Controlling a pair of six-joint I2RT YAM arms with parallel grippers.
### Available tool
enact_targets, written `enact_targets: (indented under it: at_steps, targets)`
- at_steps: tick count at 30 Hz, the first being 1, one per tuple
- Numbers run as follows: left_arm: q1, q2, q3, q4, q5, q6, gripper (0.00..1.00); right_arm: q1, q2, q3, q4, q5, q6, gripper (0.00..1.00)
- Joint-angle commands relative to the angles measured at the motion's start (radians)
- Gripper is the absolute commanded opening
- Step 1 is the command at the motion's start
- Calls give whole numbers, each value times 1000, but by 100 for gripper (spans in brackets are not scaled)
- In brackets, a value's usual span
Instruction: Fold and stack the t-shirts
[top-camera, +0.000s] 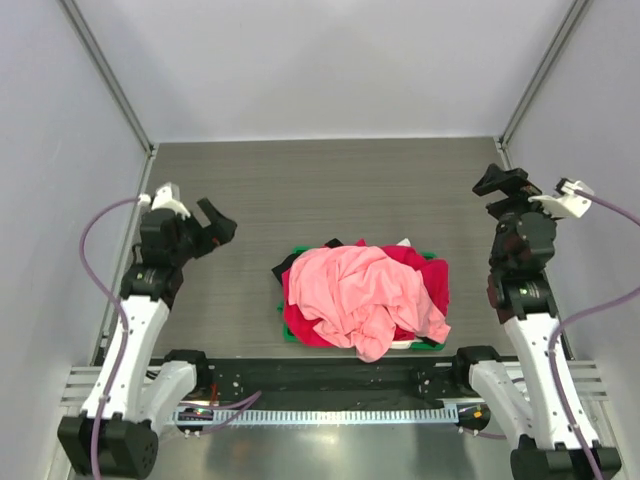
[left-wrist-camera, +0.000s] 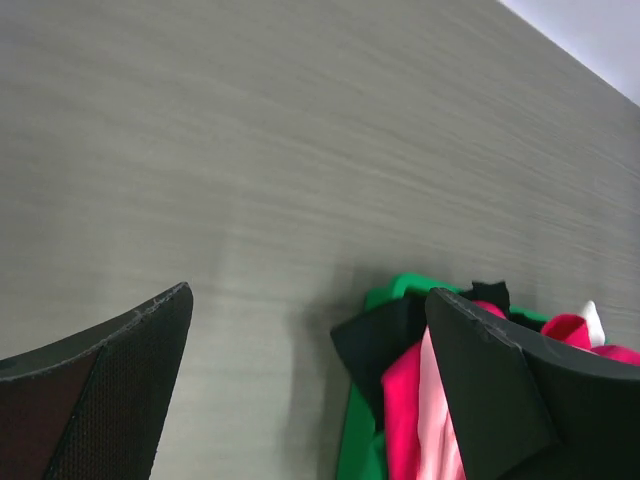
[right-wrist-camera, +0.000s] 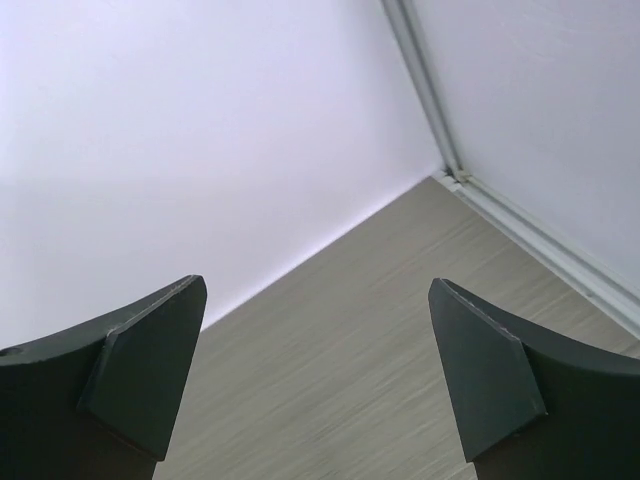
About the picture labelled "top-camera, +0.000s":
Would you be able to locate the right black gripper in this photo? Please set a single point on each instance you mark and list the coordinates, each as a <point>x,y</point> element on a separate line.
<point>513,180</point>

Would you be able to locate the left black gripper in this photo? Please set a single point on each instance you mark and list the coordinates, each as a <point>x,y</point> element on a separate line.
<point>222,228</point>

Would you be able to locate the red t shirt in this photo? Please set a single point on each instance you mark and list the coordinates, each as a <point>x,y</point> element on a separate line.
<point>435,280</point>

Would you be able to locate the pink t shirt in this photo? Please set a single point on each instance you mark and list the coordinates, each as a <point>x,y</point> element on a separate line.
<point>356,297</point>

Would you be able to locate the green plastic tray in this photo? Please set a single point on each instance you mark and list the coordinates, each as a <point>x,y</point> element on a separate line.
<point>290,332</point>

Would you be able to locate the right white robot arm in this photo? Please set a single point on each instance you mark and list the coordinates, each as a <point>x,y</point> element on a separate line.
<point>550,435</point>

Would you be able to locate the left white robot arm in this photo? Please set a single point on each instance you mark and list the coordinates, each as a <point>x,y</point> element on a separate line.
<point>116,433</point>

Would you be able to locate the black garment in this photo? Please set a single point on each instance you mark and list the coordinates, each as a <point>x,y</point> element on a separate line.
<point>279,270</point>

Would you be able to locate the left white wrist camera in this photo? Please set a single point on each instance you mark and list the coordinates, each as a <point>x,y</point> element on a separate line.
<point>166,197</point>

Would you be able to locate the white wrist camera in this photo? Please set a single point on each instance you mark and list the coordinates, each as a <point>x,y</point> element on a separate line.
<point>572,200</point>
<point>166,197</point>

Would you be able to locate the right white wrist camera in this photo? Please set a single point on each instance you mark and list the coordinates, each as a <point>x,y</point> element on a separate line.
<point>572,200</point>

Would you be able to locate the right aluminium frame post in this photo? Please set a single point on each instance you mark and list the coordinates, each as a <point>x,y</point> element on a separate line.
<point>560,39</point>

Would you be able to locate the aluminium frame post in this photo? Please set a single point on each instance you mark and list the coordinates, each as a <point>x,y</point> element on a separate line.
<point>92,48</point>
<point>560,39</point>

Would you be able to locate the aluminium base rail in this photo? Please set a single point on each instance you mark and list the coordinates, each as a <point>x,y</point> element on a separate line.
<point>81,380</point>

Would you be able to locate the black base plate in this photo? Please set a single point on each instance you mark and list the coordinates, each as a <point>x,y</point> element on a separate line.
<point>336,383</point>

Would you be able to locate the slotted cable duct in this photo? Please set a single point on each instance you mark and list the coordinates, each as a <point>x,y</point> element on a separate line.
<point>250,418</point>

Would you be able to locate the left aluminium frame post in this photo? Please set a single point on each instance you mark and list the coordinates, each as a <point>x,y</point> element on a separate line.
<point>92,48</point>

